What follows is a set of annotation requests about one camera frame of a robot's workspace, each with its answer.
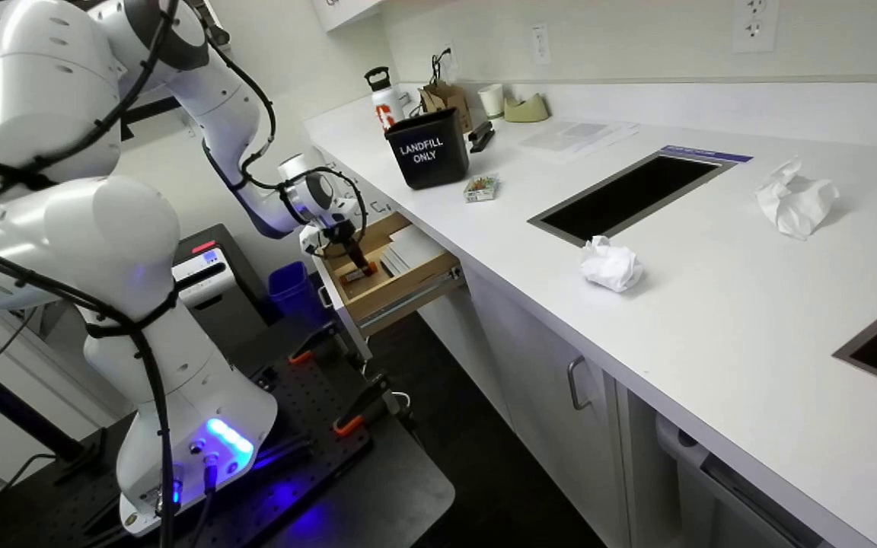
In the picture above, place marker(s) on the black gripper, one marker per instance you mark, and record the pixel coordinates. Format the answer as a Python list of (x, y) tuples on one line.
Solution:
[(344, 237)]

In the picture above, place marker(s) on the white wooden drawer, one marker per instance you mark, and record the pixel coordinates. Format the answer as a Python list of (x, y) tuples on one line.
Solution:
[(405, 268)]

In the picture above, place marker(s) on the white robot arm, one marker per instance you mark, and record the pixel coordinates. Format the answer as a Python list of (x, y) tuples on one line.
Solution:
[(71, 226)]

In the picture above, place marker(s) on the blue small bin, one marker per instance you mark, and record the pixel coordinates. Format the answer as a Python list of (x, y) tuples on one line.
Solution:
[(290, 292)]

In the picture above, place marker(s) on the black landfill only bin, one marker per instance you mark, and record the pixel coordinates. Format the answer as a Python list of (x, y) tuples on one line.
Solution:
[(426, 150)]

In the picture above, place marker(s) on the brown paper bag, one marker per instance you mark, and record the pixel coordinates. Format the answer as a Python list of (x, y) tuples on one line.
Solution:
[(440, 94)]

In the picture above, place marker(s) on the white bottle black cap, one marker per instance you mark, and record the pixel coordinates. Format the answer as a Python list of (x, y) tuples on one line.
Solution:
[(386, 98)]

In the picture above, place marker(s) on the white cup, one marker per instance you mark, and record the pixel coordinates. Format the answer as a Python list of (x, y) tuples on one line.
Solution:
[(490, 101)]

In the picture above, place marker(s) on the tape dispenser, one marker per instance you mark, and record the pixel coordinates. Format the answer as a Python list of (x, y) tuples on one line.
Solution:
[(525, 110)]

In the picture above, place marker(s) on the crumpled white paper near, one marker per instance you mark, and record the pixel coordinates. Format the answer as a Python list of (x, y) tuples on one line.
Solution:
[(610, 266)]

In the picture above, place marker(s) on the crumpled white paper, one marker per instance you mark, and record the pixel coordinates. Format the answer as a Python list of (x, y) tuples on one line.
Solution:
[(610, 266), (793, 201)]

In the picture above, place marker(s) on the crumpled white paper far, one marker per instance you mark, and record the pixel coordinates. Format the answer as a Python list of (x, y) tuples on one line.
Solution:
[(793, 201)]

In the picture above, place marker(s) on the orange handled clamp upper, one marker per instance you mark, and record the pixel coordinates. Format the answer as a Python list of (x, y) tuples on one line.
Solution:
[(321, 343)]

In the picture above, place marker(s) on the orange handled clamp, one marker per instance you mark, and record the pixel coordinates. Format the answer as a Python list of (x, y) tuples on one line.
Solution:
[(364, 409), (321, 343)]

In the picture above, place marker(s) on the orange handled clamp lower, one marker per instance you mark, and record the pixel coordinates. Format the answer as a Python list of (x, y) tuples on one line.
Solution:
[(364, 409)]

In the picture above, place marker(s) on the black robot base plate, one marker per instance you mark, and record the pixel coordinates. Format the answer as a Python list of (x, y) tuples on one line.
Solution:
[(307, 491)]

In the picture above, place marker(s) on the silver cabinet handle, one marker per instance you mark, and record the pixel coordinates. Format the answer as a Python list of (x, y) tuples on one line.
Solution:
[(573, 387)]

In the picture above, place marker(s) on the wall power outlet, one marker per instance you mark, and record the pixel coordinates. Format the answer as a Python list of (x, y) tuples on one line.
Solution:
[(752, 25)]

